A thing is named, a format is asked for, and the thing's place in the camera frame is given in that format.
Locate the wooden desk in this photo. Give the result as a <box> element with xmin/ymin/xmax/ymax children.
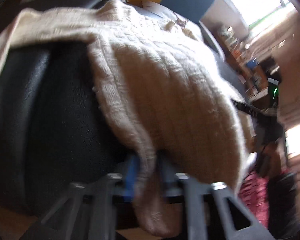
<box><xmin>214</xmin><ymin>24</ymin><xmax>281</xmax><ymax>103</ymax></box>

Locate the cream knitted sweater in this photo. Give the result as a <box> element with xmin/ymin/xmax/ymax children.
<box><xmin>0</xmin><ymin>0</ymin><xmax>254</xmax><ymax>237</ymax></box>

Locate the pink cloth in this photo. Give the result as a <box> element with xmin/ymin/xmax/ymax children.
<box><xmin>238</xmin><ymin>169</ymin><xmax>298</xmax><ymax>229</ymax></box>

